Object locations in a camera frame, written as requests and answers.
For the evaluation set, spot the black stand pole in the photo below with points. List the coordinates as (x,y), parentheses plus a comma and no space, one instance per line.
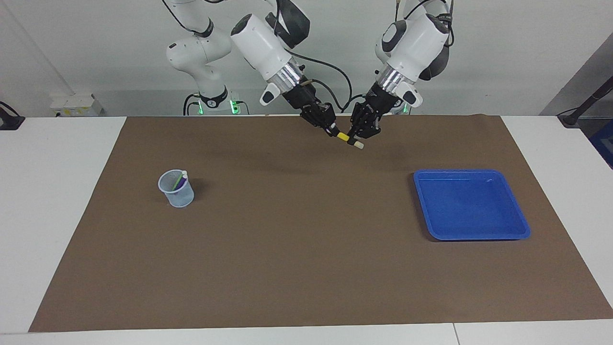
(591,98)

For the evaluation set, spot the purple highlighter pen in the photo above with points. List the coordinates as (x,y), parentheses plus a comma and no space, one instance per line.
(180,185)

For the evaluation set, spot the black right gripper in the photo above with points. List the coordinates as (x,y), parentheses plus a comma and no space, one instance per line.
(311,108)

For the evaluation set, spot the black clamp base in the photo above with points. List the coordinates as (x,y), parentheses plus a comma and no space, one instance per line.
(9,120)

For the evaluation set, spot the white power strip box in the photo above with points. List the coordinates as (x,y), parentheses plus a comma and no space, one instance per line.
(76,105)

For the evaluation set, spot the translucent plastic cup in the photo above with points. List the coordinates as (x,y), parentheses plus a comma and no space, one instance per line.
(179,197)

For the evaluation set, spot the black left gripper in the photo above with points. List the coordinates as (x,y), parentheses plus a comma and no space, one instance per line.
(371,115)

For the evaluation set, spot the green highlighter pen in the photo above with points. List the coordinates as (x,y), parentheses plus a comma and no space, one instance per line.
(181,178)

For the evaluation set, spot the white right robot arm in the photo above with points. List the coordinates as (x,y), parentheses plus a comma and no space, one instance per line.
(261,45)

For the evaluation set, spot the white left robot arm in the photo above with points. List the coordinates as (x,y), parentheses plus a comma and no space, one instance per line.
(416,43)

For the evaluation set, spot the blue crate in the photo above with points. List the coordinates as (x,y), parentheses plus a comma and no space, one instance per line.
(604,143)

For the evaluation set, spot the yellow highlighter pen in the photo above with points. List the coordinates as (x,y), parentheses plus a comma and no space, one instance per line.
(343,137)

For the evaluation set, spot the blue plastic tray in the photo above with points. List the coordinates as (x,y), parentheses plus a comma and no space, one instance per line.
(469,206)

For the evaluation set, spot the brown table mat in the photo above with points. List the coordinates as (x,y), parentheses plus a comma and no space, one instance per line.
(287,249)

